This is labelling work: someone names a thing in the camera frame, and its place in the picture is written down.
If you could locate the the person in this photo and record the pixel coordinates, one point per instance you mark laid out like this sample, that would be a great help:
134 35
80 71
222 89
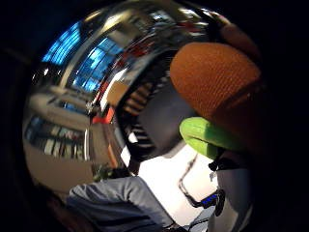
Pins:
119 203

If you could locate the orange and green soft toy carrot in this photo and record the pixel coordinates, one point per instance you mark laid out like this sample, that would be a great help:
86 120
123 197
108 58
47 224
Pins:
212 77

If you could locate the black device with blue light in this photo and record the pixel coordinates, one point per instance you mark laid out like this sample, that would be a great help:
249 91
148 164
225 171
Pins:
213 199

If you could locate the shelf with books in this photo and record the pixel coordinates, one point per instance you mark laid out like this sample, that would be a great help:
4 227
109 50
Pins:
54 141

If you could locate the black office chair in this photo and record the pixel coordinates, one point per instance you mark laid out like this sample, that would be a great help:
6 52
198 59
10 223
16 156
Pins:
157 122

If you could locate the white container with black top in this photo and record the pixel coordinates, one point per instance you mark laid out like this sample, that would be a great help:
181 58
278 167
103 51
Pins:
233 193

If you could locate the red-orange object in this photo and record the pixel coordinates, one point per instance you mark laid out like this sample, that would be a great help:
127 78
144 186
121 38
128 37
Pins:
103 118

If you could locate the large glass window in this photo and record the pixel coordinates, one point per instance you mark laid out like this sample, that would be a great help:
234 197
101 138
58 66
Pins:
93 64

